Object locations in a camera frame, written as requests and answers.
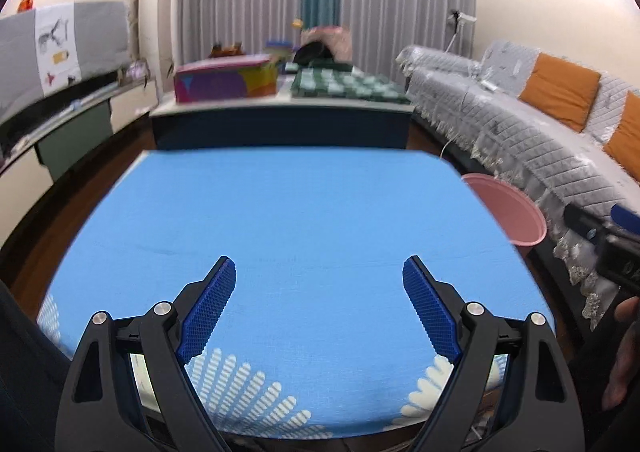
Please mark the white power adapter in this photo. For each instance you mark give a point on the white power adapter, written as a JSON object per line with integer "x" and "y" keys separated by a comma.
{"x": 487, "y": 84}

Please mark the pink fabric basket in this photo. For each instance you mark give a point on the pink fabric basket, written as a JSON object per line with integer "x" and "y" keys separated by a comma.
{"x": 332, "y": 39}

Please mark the white top coffee table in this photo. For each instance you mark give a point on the white top coffee table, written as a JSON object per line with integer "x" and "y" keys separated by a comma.
{"x": 280, "y": 127}

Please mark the white floor lamp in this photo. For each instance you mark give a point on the white floor lamp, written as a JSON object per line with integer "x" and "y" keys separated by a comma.
{"x": 457, "y": 24}

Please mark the grey quilted sofa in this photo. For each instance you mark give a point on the grey quilted sofa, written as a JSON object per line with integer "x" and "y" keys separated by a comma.
{"x": 525, "y": 142}

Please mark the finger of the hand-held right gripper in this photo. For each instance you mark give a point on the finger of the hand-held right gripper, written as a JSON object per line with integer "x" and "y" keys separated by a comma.
{"x": 582, "y": 222}
{"x": 625, "y": 218}

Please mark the brown figurine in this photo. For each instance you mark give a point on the brown figurine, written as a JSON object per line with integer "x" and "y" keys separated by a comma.
{"x": 225, "y": 50}

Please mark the colourful rectangular box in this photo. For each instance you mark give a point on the colourful rectangular box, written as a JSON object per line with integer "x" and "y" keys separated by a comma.
{"x": 225, "y": 79}

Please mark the long television cabinet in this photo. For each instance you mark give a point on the long television cabinet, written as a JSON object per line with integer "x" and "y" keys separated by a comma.
{"x": 75, "y": 142}

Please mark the orange cushion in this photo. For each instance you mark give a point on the orange cushion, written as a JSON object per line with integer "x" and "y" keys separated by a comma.
{"x": 560, "y": 92}
{"x": 625, "y": 144}

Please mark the green checked cloth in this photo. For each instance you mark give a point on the green checked cloth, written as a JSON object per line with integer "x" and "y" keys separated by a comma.
{"x": 345, "y": 84}

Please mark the pink plastic bin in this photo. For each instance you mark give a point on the pink plastic bin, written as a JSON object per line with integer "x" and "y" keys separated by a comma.
{"x": 505, "y": 212}

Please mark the person's right hand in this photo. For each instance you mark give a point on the person's right hand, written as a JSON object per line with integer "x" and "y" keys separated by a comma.
{"x": 622, "y": 367}

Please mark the blue flower print tablecloth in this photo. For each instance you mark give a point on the blue flower print tablecloth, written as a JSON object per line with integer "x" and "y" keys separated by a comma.
{"x": 300, "y": 232}

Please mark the television with grey cover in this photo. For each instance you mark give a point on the television with grey cover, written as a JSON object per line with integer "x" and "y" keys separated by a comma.
{"x": 55, "y": 52}

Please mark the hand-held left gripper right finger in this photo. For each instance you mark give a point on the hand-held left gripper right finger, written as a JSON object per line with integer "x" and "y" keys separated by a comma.
{"x": 430, "y": 312}

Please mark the stack of pastel bowls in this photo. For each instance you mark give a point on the stack of pastel bowls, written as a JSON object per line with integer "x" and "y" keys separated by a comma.
{"x": 277, "y": 48}

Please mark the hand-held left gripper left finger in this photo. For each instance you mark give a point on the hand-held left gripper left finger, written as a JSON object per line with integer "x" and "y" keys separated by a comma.
{"x": 210, "y": 312}

